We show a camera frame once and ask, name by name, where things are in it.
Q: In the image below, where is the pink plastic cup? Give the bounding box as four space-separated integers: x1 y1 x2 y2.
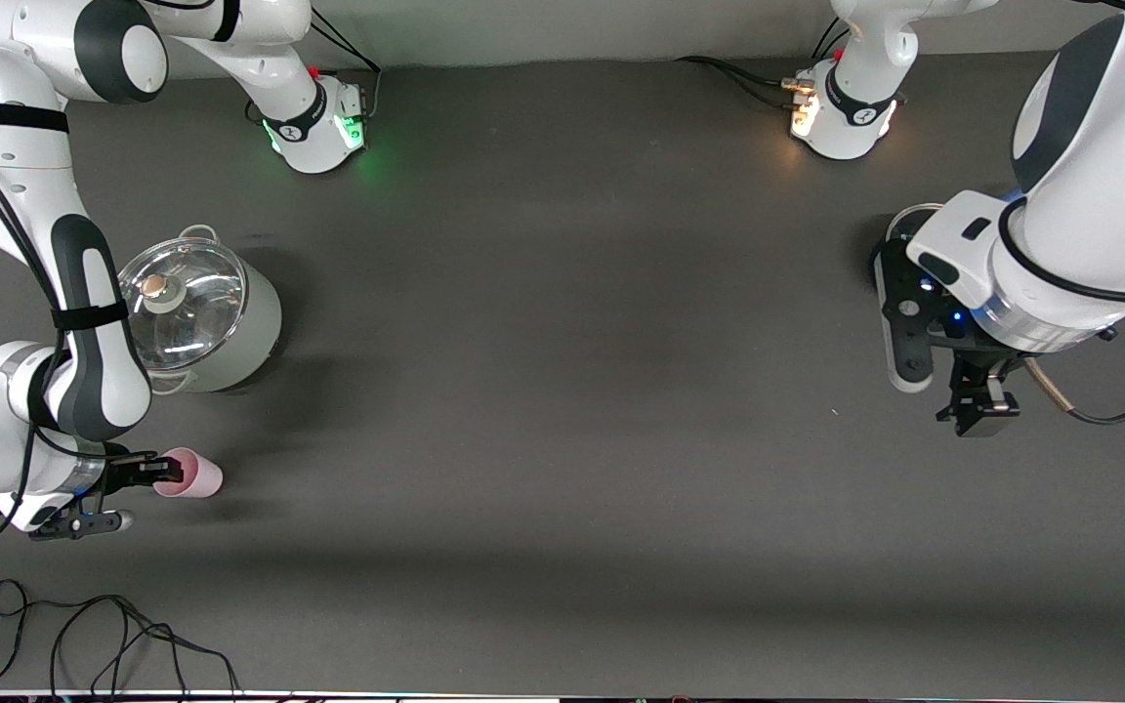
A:
154 447 224 500

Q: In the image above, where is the glass lid with blue knob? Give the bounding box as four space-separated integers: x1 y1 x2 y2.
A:
887 202 946 243

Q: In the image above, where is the dark blue saucepan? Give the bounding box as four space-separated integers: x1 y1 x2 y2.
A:
867 188 1027 289

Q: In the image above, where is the grey-green cooking pot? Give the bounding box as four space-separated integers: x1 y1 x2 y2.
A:
118 225 283 396

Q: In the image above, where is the glass lid with tan knob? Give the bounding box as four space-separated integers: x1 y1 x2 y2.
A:
118 237 249 371

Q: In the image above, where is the dark grey table mat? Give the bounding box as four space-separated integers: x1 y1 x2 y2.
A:
0 44 1125 696

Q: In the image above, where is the black right arm wrist cable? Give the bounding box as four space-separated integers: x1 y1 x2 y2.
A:
0 98 134 545

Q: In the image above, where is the black arm wrist cable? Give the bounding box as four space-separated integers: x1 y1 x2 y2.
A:
0 98 134 545
997 200 1125 427

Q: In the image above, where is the black left arm wrist cable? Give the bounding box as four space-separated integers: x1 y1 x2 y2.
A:
997 200 1125 427

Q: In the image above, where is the black looped cable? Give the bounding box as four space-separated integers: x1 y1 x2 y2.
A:
0 579 241 699

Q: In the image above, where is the black left arm base cable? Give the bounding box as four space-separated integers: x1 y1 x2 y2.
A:
814 0 852 62
673 55 803 106

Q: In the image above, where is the black arm base cable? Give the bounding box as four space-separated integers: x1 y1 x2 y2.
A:
291 8 384 126
814 0 852 62
673 55 803 106

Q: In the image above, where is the black right arm base cable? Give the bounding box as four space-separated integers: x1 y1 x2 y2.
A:
291 8 384 126

